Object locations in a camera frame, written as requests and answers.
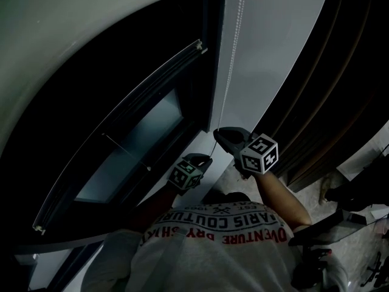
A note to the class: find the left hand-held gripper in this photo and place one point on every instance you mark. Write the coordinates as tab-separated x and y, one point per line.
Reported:
185	176

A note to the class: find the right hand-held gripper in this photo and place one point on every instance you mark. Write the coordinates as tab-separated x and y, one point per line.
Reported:
259	155

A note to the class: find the grey roller blind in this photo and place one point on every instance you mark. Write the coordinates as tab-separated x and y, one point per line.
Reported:
76	26

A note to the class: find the person's right forearm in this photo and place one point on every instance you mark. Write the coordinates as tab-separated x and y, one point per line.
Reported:
282	202

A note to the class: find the person's left forearm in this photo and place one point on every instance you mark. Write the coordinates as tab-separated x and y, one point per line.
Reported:
158	208

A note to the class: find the person's white printed t-shirt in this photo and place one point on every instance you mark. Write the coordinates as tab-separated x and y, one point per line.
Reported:
212	254

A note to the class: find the grey insect screen bar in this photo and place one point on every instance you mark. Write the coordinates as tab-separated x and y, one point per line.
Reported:
194	50

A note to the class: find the dark framed window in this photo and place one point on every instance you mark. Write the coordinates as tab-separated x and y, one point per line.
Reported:
121	71

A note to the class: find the dark brown curtain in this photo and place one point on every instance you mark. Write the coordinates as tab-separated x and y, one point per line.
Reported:
334	71

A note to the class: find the black chest-mounted phone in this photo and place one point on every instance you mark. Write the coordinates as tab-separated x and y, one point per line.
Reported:
328	228

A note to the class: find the white cabinet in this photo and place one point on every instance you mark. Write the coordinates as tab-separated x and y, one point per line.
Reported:
364	160

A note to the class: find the pink plastic cup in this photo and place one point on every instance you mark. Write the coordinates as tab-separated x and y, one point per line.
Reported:
382	227

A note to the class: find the black metal floor stand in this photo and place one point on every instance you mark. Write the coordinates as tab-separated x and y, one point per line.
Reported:
377	269

